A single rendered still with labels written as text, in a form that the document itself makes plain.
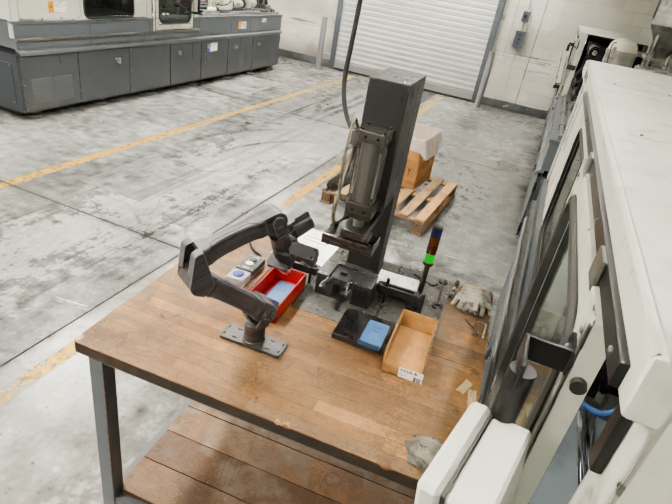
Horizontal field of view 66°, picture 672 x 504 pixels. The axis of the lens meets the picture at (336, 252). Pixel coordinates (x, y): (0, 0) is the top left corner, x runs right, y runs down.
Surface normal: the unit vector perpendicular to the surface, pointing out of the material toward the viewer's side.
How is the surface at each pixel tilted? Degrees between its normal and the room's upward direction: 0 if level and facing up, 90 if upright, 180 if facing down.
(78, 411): 0
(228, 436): 0
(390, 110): 90
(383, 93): 90
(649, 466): 90
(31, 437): 0
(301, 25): 90
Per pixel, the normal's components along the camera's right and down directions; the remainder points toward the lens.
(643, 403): -0.39, 0.40
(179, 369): 0.15, -0.86
